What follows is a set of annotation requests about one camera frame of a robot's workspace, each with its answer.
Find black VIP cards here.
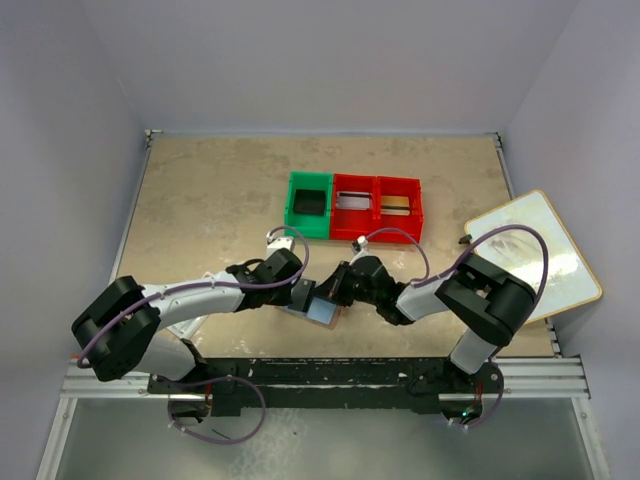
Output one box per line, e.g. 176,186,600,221
292,189,326,216

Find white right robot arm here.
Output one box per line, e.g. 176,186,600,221
314,253,538,391

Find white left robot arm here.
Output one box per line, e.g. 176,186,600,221
71,248,306,392

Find silver magnetic stripe cards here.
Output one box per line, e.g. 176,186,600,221
336,191,372,211

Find red plastic bin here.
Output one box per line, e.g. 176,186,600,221
376,176,424,242
329,173,380,241

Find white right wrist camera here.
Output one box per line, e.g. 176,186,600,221
350,235,371,264

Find green plastic bin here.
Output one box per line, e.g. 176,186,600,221
284,171,333,239

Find gold magnetic stripe cards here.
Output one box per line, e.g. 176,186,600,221
381,195,411,216

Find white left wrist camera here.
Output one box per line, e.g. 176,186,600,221
266,236,295,257

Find pink leather card holder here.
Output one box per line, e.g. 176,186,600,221
281,291,340,329

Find yellow framed whiteboard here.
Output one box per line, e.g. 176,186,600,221
465,190,602,322

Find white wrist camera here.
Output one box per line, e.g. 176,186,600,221
350,235,371,264
266,236,295,257

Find red plastic bin right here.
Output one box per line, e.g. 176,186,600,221
376,176,424,242

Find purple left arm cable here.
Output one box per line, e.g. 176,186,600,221
74,225,311,445

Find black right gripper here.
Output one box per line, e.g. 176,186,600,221
311,260,380,307

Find red plastic bin middle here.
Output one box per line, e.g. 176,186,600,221
329,173,380,241

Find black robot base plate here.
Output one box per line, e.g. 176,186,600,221
148,357,504,420

